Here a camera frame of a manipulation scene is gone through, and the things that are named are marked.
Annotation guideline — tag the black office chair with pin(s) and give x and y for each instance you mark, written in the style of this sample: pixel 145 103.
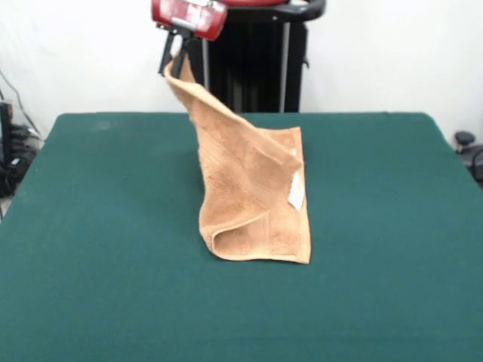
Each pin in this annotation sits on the black office chair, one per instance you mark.
pixel 471 154

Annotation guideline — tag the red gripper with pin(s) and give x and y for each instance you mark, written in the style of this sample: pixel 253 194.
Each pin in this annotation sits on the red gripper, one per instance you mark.
pixel 188 15

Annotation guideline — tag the black equipment stack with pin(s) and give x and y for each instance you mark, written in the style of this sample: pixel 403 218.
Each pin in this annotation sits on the black equipment stack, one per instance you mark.
pixel 9 166

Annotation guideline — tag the dark green table cloth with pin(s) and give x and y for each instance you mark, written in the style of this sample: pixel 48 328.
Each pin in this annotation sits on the dark green table cloth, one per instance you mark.
pixel 113 283

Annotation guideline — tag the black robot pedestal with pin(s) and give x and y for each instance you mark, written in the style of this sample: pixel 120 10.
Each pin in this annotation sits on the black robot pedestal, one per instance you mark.
pixel 256 68

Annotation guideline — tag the orange terry towel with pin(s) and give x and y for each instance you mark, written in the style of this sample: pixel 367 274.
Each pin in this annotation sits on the orange terry towel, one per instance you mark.
pixel 245 181

